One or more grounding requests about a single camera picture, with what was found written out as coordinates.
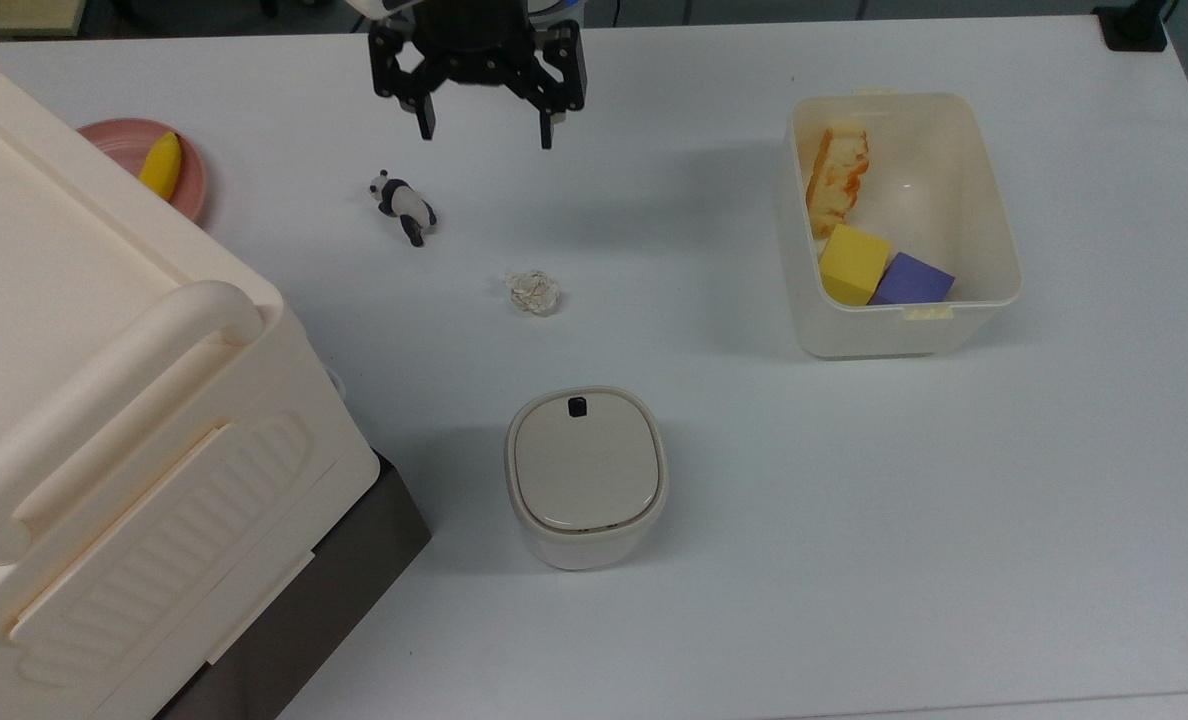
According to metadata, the small panda figurine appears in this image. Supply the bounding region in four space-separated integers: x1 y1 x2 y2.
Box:
369 169 438 248

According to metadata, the pink plate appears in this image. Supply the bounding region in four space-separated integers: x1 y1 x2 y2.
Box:
76 118 210 223

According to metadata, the dark brown wooden drawer cabinet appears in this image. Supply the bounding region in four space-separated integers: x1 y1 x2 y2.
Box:
154 450 433 720

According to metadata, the yellow foam block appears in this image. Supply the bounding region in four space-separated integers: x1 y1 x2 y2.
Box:
818 223 893 307

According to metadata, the purple foam block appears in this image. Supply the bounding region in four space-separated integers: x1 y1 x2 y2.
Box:
867 251 956 306

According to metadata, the black table clamp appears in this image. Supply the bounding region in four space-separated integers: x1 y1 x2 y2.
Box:
1094 0 1170 53

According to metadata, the beige lidded trash can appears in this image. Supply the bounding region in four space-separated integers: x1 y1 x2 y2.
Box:
503 386 670 572

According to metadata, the orange glazed toy bread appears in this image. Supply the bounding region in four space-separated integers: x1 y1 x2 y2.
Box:
805 122 871 239

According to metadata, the cream storage box with handles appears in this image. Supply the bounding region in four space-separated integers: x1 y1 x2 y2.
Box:
0 35 382 720

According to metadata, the crumpled clear plastic wrap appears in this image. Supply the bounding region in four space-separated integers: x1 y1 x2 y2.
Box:
503 267 564 317

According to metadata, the tan cardboard box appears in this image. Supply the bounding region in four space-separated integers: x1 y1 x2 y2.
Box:
0 0 87 38

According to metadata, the cream plastic basket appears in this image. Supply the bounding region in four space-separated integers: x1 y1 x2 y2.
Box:
776 88 1023 361

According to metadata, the yellow toy banana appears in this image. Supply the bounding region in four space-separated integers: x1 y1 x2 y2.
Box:
138 131 183 201

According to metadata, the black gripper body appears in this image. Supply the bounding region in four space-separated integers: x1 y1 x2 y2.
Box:
369 0 588 112

